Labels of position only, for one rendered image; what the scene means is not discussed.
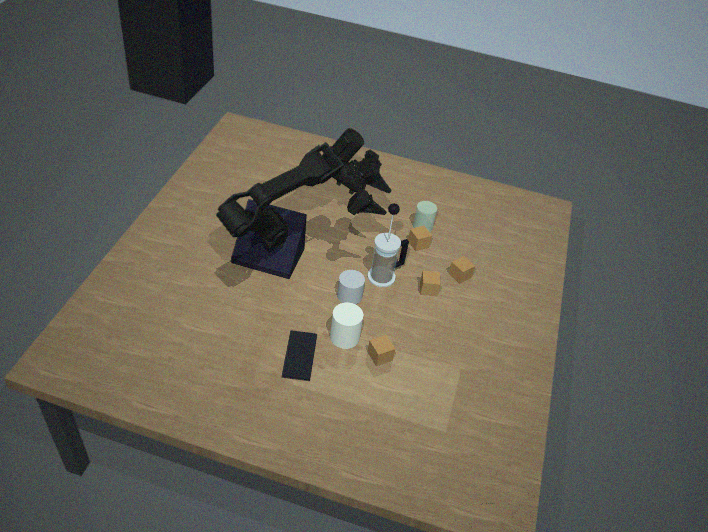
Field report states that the small brown cube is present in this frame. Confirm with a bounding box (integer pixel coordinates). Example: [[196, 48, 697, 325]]
[[420, 271, 441, 296], [449, 256, 475, 284], [368, 335, 395, 366], [408, 226, 432, 251]]

